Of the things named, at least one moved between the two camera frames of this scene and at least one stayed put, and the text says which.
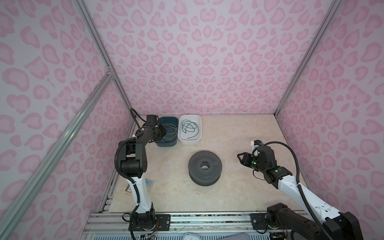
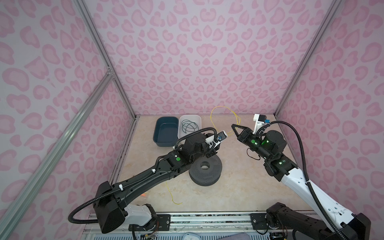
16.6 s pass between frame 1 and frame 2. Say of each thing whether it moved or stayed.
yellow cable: moved
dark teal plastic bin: stayed
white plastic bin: stayed
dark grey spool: stayed
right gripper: moved
